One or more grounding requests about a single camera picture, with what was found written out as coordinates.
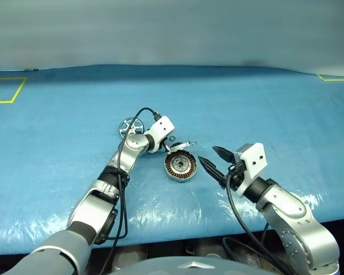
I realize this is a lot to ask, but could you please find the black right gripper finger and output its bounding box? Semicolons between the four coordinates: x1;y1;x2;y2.
212;146;237;167
198;156;229;188

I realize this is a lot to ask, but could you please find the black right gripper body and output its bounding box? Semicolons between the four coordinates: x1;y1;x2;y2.
225;159;248;193

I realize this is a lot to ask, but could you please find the silver motor housing lid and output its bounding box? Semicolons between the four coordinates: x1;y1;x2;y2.
165;140;197;157

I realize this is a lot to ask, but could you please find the silver spoked rotor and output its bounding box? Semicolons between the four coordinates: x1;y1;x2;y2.
117;116;146;138

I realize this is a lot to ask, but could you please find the blue plastic table cover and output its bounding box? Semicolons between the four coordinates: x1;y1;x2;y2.
0;63;344;256

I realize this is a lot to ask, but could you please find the grey robot torso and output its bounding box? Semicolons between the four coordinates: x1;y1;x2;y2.
107;256;273;275

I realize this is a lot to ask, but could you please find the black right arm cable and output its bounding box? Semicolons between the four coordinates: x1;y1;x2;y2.
222;171;298;275

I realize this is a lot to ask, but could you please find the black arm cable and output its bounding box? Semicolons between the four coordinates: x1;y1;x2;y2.
222;171;298;275
99;107;161;275

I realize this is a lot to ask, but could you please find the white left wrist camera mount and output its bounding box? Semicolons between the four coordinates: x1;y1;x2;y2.
144;116;175;154

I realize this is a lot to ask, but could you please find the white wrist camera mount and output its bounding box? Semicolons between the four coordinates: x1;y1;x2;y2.
144;116;175;154
233;142;269;198

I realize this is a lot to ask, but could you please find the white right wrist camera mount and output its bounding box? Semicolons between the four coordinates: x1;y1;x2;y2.
233;142;269;198

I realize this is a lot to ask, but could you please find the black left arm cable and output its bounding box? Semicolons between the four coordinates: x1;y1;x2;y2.
99;107;161;275

